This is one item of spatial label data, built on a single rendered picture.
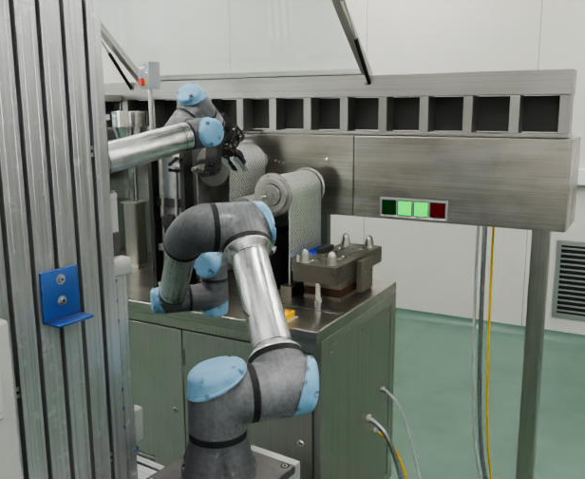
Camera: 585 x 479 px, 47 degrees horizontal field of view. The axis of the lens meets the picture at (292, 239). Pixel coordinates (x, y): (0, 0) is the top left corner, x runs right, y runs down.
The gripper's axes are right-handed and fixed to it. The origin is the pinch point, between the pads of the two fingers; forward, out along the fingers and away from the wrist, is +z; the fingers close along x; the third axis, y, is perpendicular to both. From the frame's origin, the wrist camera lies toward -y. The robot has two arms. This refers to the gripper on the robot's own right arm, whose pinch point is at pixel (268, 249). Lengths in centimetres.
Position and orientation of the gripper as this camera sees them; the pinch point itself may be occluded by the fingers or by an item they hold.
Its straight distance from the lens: 216.8
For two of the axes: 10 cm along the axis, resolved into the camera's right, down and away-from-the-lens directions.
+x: -8.7, -0.9, 4.8
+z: 4.8, -1.7, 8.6
